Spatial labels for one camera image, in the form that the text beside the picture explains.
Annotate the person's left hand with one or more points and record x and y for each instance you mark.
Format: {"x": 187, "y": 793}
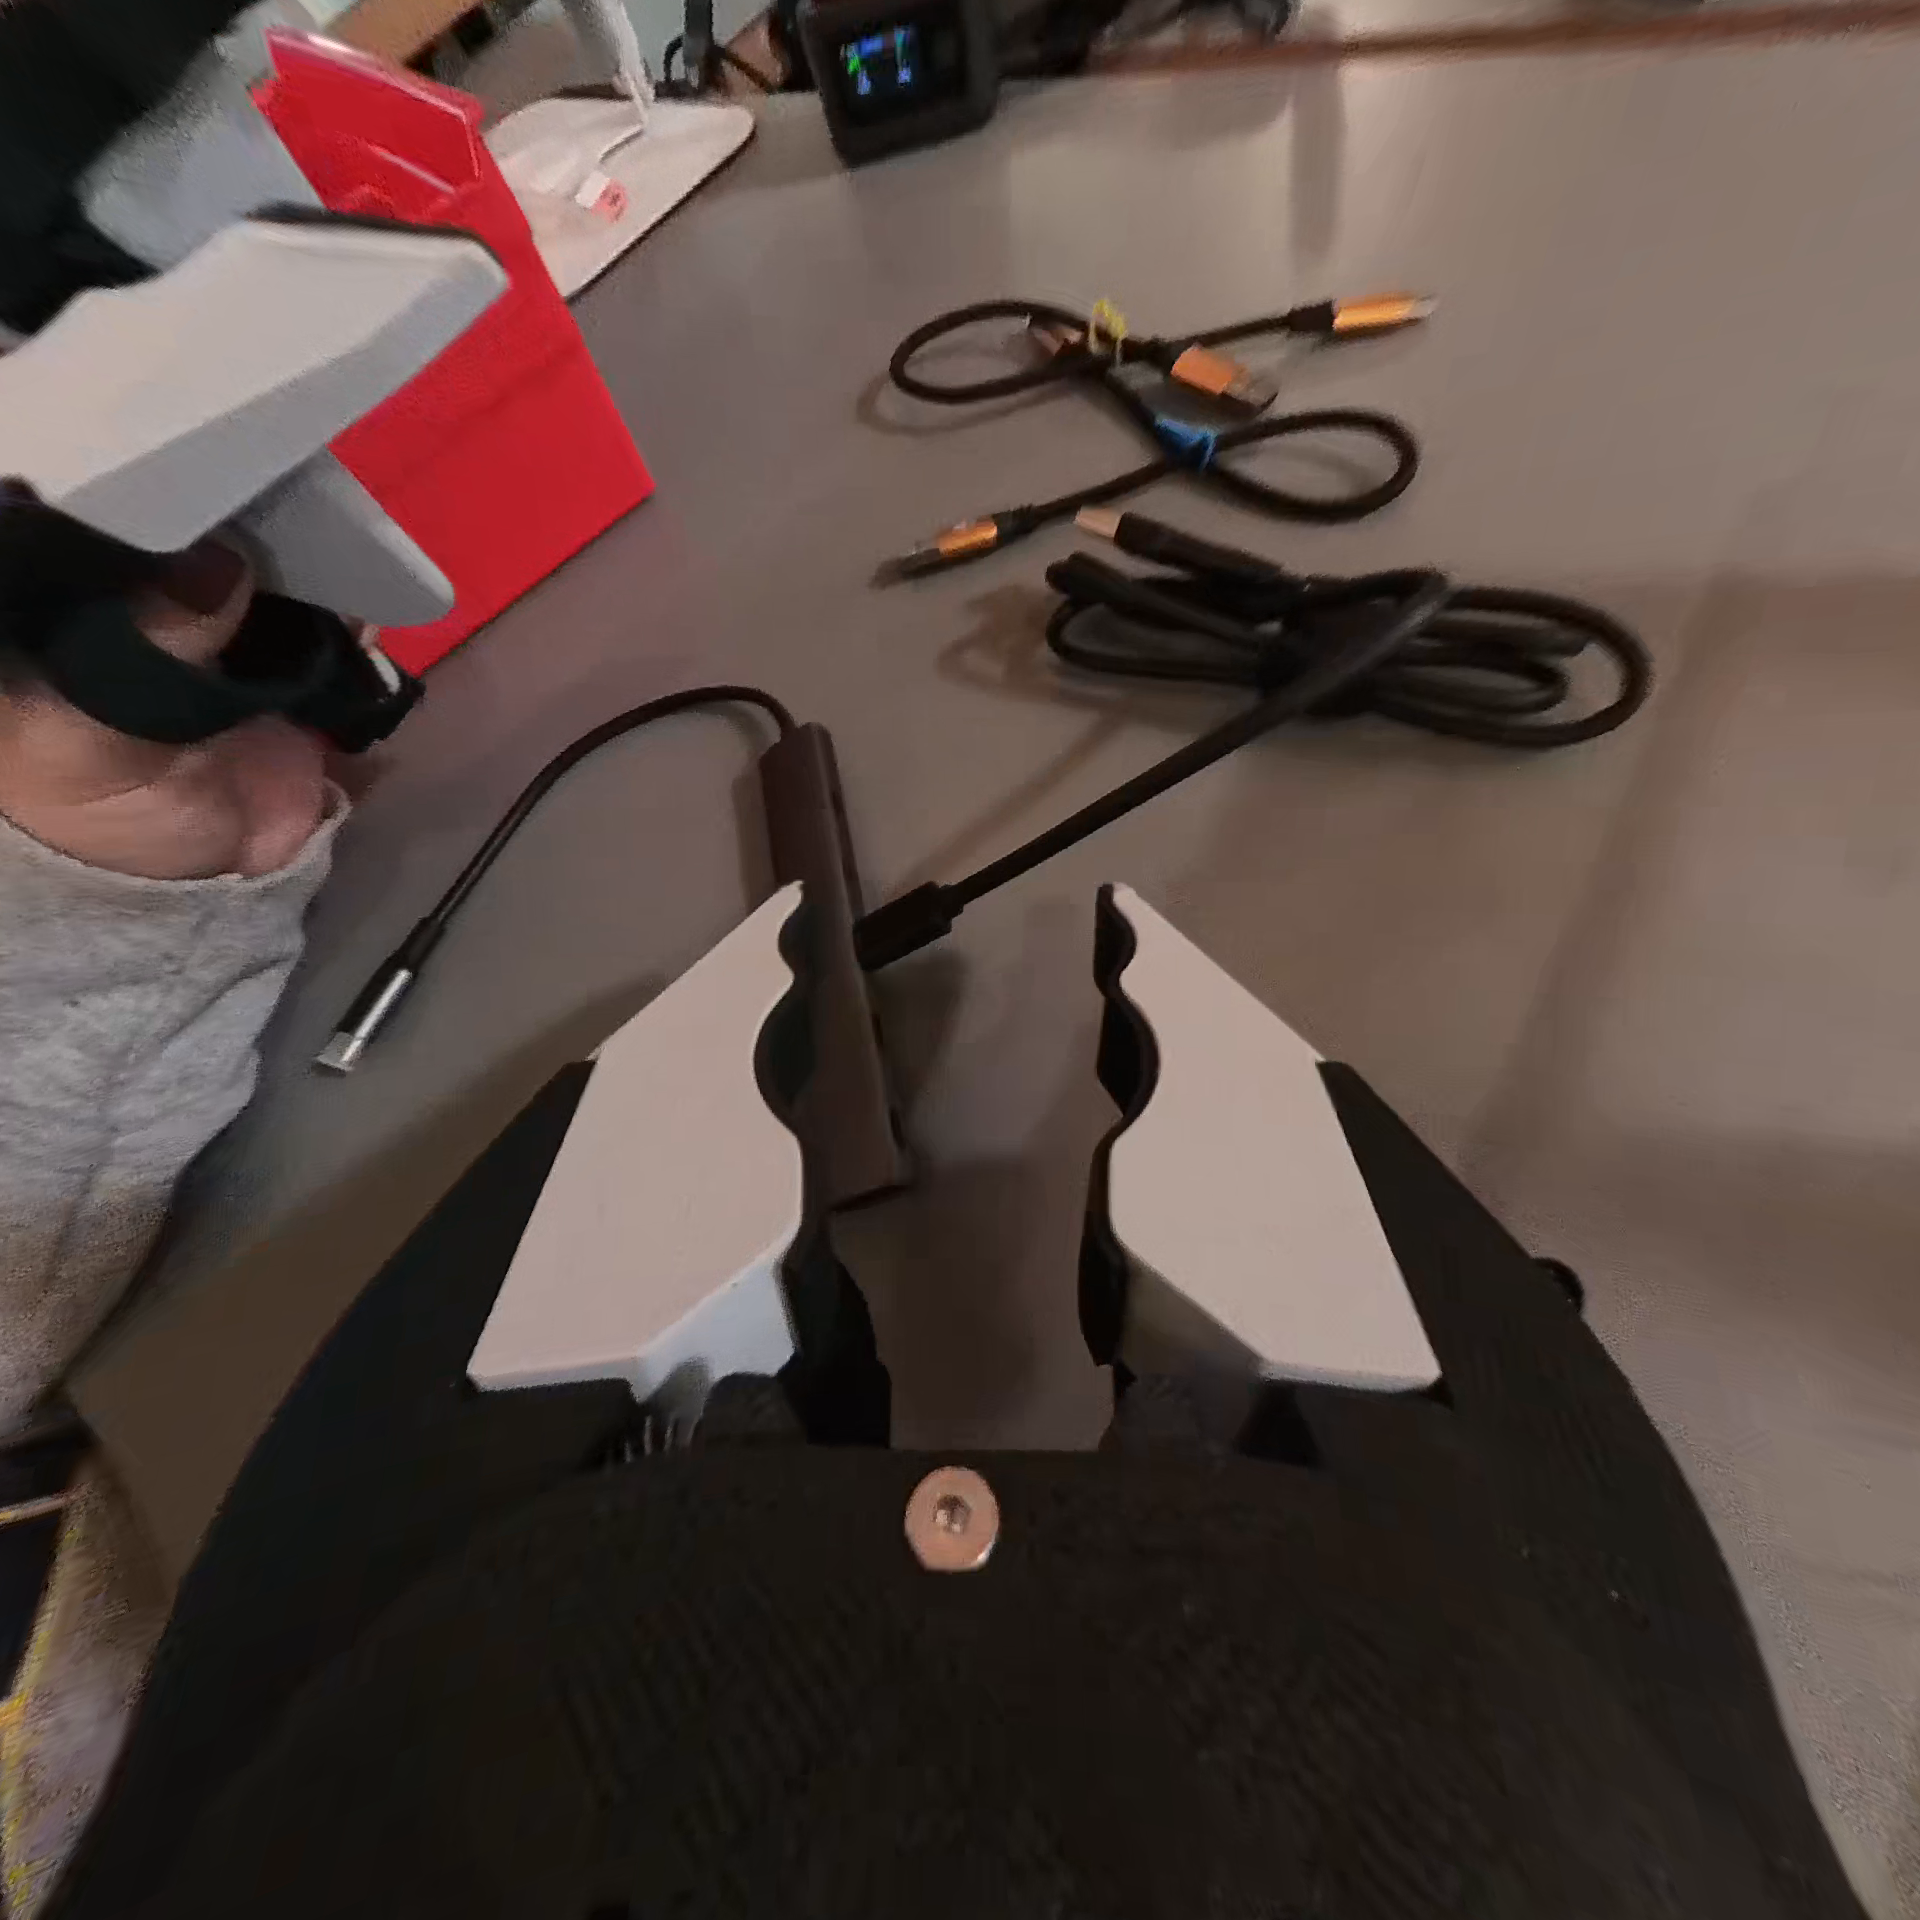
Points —
{"x": 135, "y": 797}

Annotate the black power station with display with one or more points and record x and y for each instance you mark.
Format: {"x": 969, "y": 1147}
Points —
{"x": 969, "y": 76}

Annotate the person's left forearm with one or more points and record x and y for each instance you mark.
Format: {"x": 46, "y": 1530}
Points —
{"x": 119, "y": 1051}

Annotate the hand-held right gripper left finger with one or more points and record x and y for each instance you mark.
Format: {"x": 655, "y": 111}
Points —
{"x": 646, "y": 1202}

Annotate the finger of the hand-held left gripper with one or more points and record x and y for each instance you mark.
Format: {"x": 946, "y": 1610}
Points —
{"x": 203, "y": 159}

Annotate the large red plastic bin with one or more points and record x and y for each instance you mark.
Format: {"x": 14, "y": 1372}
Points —
{"x": 494, "y": 435}

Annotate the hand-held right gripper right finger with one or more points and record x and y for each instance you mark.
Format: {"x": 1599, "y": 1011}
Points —
{"x": 1261, "y": 1202}

